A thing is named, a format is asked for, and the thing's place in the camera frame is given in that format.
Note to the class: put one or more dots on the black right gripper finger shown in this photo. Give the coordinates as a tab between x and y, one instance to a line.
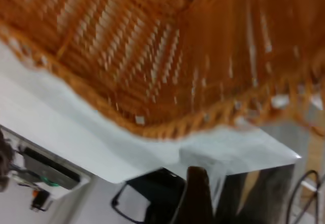
195	198

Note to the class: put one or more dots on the orange woven plastic basket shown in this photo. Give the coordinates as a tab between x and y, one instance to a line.
162	56

